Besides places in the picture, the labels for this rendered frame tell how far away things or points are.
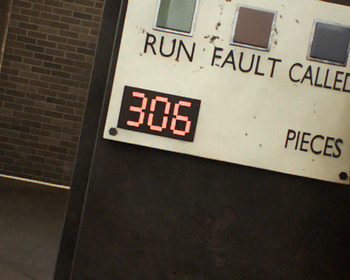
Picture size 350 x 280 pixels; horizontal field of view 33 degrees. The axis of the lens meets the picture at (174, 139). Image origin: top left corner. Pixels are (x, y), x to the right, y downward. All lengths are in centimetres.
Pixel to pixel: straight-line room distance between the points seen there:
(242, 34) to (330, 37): 9
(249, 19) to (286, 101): 9
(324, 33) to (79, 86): 608
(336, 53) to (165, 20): 18
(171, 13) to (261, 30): 9
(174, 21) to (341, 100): 19
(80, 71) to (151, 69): 605
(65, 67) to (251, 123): 611
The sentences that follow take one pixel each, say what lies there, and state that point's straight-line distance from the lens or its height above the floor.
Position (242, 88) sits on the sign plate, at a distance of 61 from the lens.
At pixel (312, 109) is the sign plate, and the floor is 113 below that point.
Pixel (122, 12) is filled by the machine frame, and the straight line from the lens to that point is 64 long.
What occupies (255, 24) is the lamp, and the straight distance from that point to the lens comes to 61.
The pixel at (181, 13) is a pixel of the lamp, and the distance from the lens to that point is 61.
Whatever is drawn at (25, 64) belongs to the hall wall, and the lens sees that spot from 678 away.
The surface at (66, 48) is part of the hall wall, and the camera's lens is 670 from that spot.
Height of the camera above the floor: 110
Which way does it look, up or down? 3 degrees down
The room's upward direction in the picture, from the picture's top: 11 degrees clockwise
